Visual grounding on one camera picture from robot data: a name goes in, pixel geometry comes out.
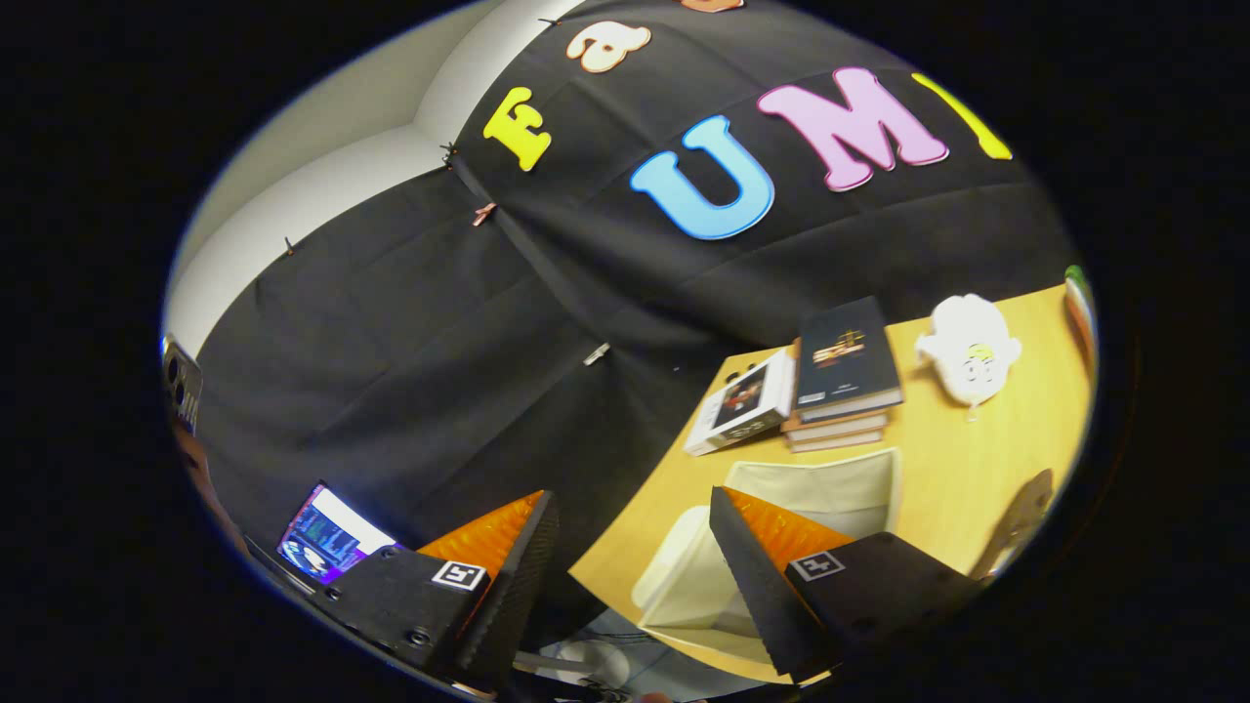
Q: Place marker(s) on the silver cloth clip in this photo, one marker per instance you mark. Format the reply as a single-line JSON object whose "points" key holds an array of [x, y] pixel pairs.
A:
{"points": [[597, 353]]}

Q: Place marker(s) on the computer screen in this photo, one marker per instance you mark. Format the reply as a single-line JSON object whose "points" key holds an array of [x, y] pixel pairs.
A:
{"points": [[327, 537]]}

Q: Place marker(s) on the dark navy book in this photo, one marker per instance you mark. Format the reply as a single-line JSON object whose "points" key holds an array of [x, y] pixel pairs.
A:
{"points": [[845, 356]]}

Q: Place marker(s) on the copper cloth clip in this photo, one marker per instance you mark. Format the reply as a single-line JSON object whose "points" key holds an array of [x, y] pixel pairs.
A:
{"points": [[483, 213]]}

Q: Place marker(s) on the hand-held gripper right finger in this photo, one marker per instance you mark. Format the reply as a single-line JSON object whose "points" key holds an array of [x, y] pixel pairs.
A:
{"points": [[762, 596]]}

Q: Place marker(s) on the grey device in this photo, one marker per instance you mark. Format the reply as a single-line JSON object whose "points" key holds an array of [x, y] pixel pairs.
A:
{"points": [[183, 386]]}

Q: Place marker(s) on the brown cover book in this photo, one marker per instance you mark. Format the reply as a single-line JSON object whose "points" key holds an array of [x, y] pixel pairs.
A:
{"points": [[835, 442], [835, 427]]}

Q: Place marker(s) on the white round object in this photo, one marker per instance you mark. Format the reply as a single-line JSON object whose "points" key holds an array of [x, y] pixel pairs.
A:
{"points": [[601, 662]]}

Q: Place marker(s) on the white plush toy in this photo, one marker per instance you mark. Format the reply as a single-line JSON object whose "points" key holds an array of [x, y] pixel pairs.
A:
{"points": [[967, 347]]}

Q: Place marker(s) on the grey fabric storage box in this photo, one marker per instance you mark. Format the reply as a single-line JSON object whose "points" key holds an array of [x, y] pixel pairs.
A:
{"points": [[830, 493]]}

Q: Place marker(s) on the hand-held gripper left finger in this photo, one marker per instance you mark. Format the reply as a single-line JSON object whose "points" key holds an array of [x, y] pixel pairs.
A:
{"points": [[513, 605]]}

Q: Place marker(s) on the brown suede shoe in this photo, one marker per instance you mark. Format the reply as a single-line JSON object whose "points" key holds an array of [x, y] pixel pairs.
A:
{"points": [[1020, 513]]}

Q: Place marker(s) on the watermelon slice plush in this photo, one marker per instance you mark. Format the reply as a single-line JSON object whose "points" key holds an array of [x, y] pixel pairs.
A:
{"points": [[1079, 312]]}

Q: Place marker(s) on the white cover book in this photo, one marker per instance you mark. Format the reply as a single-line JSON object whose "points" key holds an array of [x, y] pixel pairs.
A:
{"points": [[742, 405]]}

